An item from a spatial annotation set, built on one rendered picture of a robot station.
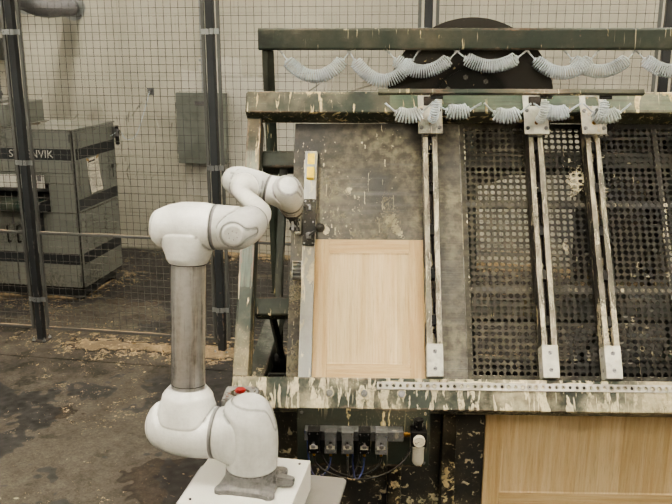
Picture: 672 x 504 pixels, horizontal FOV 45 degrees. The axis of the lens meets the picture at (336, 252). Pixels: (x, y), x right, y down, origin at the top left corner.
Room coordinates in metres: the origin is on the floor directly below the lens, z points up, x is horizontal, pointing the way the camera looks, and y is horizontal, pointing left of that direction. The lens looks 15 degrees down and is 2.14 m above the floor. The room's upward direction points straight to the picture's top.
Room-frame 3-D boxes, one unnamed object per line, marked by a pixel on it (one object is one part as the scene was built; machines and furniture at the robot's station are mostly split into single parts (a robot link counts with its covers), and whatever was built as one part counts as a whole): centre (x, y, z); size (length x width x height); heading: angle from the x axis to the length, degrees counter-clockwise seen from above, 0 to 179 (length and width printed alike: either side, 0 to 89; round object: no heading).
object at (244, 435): (2.18, 0.26, 1.02); 0.18 x 0.16 x 0.22; 79
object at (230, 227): (2.25, 0.28, 1.62); 0.18 x 0.14 x 0.13; 170
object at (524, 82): (3.89, -0.64, 1.85); 0.80 x 0.06 x 0.80; 88
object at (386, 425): (2.71, -0.10, 0.69); 0.50 x 0.14 x 0.24; 88
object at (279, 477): (2.18, 0.23, 0.88); 0.22 x 0.18 x 0.06; 78
